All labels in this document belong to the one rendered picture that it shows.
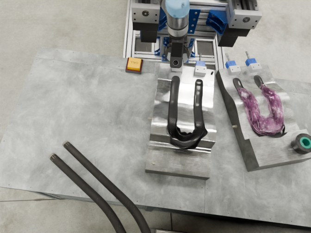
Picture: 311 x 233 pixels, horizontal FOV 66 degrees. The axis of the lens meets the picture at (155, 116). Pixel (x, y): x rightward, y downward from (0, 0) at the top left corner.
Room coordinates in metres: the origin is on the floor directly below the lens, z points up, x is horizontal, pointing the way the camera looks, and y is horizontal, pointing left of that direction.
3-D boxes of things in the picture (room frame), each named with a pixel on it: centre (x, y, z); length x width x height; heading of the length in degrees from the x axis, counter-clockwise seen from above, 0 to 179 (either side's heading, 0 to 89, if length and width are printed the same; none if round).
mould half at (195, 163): (0.45, -0.12, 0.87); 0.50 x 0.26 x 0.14; 1
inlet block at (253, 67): (0.82, -0.43, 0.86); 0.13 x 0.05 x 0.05; 18
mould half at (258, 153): (0.55, -0.47, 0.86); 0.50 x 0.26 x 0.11; 18
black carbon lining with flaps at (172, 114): (0.47, -0.13, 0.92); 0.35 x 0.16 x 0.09; 1
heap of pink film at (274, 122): (0.55, -0.47, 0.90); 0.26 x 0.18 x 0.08; 18
